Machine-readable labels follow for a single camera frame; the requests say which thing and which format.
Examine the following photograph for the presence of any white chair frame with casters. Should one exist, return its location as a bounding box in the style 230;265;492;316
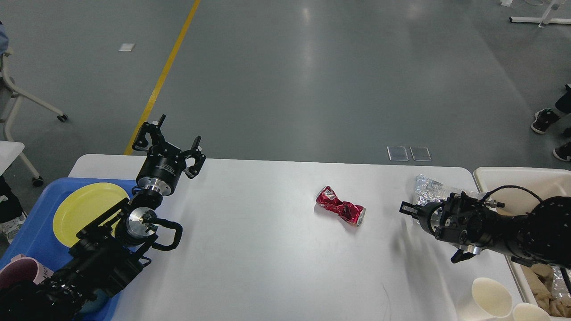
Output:
0;45;69;187

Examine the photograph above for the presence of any blue plastic tray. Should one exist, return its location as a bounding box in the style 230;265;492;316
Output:
1;177;134;321

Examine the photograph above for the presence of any white paper scrap on floor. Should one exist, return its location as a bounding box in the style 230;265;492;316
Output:
118;43;135;52

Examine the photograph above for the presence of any brown paper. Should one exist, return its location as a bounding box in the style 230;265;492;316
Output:
521;264;571;318

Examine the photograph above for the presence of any beige plastic bin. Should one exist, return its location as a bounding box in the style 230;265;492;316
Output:
473;167;571;305

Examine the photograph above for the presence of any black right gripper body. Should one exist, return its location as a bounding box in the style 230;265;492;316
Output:
417;202;444;236

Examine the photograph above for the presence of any person's black sneaker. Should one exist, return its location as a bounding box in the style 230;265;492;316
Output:
530;108;561;135

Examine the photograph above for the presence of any white paper cup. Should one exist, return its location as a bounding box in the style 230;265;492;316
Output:
511;303;550;321
455;278;513;321

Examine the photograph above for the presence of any clear floor plate left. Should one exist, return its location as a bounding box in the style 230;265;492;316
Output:
387;146;409;162

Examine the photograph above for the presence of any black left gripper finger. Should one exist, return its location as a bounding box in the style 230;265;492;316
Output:
177;136;207;179
132;115;174;157

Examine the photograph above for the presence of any clear floor plate right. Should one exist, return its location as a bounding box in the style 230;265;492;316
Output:
410;146;432;162

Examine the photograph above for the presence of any aluminium foil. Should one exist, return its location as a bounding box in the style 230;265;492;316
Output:
414;174;485;206

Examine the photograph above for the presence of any foil inside bin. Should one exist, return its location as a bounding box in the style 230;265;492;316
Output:
551;267;570;299

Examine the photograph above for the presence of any clear floor plate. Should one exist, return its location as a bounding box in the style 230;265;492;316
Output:
387;146;409;162
410;146;432;162

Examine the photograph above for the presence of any white stand base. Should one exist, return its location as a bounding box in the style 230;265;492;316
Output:
509;0;571;28

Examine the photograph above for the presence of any pink ribbed mug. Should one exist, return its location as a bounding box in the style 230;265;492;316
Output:
0;254;54;289

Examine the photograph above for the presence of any crushed red soda can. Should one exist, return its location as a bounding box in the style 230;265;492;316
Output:
315;185;366;227

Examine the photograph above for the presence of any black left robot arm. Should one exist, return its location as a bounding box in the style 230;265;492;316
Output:
1;115;206;321

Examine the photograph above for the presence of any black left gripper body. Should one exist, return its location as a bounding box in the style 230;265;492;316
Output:
136;155;186;196

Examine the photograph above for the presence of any dark green mug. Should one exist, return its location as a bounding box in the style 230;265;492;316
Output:
79;289;109;315

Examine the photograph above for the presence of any white side table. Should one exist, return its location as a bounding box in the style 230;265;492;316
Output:
0;140;25;176

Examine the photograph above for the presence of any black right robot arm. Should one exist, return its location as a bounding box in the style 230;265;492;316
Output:
399;192;571;269

